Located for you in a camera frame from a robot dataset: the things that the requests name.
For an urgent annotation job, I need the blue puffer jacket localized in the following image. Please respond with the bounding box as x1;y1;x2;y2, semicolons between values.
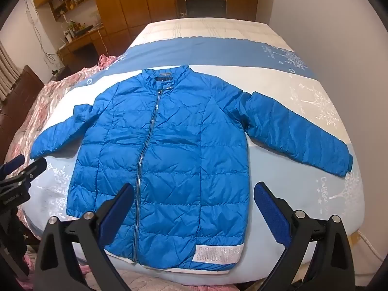
29;64;354;271

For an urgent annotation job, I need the blue and white bed sheet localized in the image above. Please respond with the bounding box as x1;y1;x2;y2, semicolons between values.
16;18;364;279

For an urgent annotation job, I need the wooden wardrobe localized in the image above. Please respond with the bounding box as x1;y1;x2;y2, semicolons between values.
88;0;261;41

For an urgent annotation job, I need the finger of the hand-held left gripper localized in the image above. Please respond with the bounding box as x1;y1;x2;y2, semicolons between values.
0;154;26;178
0;158;48;189

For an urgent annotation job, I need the beige curtain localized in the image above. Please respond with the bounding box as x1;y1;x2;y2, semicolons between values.
0;41;23;106

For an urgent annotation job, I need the dark wooden headboard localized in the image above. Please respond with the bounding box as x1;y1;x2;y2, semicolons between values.
0;65;44;164

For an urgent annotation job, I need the black flat screen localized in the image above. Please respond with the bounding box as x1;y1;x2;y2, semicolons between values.
186;0;228;19

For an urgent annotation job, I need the white cable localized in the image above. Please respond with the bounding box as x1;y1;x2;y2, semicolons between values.
356;230;384;261

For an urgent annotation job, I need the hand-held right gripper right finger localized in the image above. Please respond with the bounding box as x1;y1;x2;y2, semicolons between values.
253;181;356;291

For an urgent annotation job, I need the wooden desk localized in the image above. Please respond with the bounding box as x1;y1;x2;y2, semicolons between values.
57;26;106;73

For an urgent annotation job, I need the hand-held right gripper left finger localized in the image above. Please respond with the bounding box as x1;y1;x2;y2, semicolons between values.
34;183;135;291

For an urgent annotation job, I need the pink floral quilt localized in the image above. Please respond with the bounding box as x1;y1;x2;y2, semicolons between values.
4;54;128;240

